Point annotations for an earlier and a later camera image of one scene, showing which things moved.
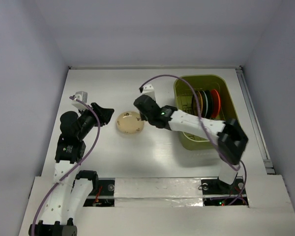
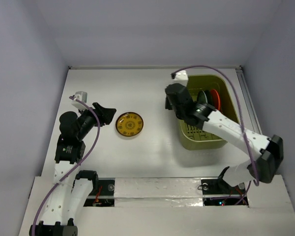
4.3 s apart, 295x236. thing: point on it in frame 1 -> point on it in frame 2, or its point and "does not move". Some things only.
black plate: (210, 103) does not move
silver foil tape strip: (158, 192) does not move
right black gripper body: (142, 108) -> (168, 103)
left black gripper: (103, 114) does not move
